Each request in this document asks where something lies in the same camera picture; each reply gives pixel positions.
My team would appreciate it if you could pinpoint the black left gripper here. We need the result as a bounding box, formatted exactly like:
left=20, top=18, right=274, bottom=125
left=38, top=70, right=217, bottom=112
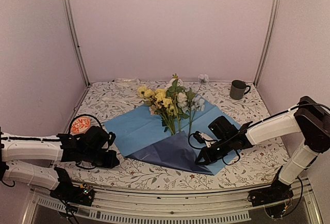
left=83, top=149, right=120, bottom=169

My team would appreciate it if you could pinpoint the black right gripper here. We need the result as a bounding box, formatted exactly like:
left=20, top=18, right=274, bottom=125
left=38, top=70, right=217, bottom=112
left=195, top=136, right=233, bottom=165

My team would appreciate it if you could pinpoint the blue wrapping paper sheet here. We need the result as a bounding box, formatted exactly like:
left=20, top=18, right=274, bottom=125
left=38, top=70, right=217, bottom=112
left=104, top=101, right=237, bottom=175

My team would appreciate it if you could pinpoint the white blue fake flower stem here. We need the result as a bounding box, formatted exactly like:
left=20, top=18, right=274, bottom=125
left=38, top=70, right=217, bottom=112
left=183, top=85, right=205, bottom=135

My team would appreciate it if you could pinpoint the yellow fake flower stem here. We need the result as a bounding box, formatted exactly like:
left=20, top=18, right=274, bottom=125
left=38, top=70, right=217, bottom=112
left=138, top=86, right=176, bottom=123

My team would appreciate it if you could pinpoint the pink bud leafy stem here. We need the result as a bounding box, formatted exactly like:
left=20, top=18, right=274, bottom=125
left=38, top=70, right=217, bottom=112
left=149, top=105, right=176, bottom=135

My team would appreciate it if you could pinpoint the pale blue fake flower stem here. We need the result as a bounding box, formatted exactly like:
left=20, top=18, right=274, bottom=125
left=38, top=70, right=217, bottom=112
left=194, top=74, right=209, bottom=97

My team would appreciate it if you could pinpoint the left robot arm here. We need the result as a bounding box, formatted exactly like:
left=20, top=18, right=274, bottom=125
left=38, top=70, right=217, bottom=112
left=1, top=126, right=120, bottom=200

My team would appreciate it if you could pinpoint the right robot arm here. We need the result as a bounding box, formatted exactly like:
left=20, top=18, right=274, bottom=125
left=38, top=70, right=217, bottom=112
left=195, top=96, right=329, bottom=202

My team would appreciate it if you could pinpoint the red patterned small dish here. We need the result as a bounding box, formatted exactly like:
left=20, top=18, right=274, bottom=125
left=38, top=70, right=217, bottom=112
left=70, top=116, right=91, bottom=135

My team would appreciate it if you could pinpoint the floral patterned tablecloth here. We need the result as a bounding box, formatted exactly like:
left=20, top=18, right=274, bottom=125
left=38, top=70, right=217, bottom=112
left=53, top=80, right=294, bottom=191

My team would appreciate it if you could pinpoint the dark grey metal mug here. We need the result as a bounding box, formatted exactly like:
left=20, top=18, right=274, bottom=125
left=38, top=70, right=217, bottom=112
left=229, top=79, right=251, bottom=100

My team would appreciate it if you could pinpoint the clear plastic wrap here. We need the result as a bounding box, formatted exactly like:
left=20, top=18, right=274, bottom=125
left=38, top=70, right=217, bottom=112
left=114, top=78, right=141, bottom=86

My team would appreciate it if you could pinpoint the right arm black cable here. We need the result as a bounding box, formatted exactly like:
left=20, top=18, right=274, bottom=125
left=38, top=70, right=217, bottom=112
left=188, top=132, right=242, bottom=167

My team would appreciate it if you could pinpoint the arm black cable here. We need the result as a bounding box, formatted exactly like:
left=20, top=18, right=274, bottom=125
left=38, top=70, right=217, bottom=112
left=67, top=114, right=104, bottom=136
left=188, top=132, right=242, bottom=167

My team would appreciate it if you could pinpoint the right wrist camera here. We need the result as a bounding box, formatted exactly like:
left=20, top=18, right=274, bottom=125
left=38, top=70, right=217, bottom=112
left=193, top=131, right=217, bottom=148

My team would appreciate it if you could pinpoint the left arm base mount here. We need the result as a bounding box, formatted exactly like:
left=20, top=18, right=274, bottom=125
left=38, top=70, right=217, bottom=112
left=50, top=183, right=95, bottom=206

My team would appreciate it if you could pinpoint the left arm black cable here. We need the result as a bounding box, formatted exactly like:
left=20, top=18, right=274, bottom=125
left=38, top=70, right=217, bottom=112
left=67, top=114, right=104, bottom=136

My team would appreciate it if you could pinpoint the front aluminium rail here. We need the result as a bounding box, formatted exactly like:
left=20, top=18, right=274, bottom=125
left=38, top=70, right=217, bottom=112
left=23, top=178, right=325, bottom=223

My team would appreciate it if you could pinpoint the left aluminium frame post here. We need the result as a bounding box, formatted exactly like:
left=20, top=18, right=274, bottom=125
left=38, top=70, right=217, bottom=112
left=62, top=0, right=90, bottom=87

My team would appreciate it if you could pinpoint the aluminium frame post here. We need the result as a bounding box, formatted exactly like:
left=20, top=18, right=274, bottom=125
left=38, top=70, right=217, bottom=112
left=253, top=0, right=281, bottom=88
left=62, top=0, right=90, bottom=87

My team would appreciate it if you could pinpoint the right aluminium frame post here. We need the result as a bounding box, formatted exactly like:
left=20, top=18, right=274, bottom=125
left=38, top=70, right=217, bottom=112
left=253, top=0, right=281, bottom=88

